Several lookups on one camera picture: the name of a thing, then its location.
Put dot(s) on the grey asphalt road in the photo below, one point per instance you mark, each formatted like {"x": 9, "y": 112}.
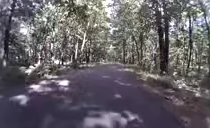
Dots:
{"x": 93, "y": 96}

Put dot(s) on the wood of trees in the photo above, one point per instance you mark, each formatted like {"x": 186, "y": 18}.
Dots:
{"x": 153, "y": 33}

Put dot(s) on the leaf-strewn dirt verge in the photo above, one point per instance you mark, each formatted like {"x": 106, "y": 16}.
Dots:
{"x": 183, "y": 93}

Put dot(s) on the grassy leaf-strewn verge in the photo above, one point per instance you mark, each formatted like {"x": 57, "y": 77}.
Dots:
{"x": 16, "y": 78}

